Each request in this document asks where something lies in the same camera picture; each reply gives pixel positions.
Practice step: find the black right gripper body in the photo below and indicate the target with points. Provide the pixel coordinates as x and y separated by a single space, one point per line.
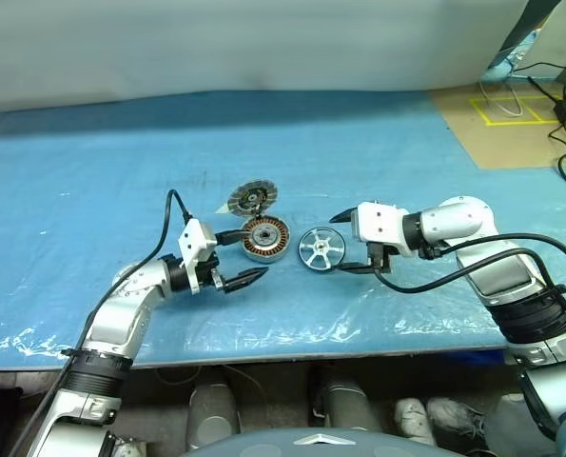
378 256

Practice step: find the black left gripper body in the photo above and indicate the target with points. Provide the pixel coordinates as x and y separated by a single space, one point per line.
212 275

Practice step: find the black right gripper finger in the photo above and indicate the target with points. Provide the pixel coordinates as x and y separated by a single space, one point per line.
345 216
358 269

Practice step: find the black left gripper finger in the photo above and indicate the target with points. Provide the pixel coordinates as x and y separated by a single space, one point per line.
230 236
247 279

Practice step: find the silver spoked rotor wheel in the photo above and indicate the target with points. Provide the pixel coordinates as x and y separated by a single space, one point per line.
321 247

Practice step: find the round finned motor cover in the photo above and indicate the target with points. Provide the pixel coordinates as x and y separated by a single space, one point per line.
249 197

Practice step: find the motor stator with copper windings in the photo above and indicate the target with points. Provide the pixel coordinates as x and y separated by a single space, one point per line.
277 238

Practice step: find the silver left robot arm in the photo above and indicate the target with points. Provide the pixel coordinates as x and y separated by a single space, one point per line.
121 314

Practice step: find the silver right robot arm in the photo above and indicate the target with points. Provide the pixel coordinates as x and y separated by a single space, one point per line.
458 219

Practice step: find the small white paper scrap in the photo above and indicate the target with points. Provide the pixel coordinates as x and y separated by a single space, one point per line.
221 209

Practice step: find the dark rounded robot leg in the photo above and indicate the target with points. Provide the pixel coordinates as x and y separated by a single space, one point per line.
349 404
213 414

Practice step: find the blue plastic table cover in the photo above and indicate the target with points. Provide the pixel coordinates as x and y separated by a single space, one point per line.
121 143

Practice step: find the white sneaker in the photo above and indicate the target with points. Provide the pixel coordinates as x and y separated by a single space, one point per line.
454 421
411 421

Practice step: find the cardboard sheet with yellow tape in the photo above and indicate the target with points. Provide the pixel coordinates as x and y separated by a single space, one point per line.
496 143

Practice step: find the grey robot torso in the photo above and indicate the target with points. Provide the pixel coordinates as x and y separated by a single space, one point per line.
311 447

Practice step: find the white backdrop sheet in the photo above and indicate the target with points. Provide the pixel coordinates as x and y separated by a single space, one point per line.
216 43

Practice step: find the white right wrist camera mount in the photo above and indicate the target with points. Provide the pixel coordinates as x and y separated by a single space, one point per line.
382 228

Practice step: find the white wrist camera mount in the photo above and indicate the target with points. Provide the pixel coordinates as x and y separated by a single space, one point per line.
382 228
194 240

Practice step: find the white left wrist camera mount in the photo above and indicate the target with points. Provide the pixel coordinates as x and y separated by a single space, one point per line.
194 240

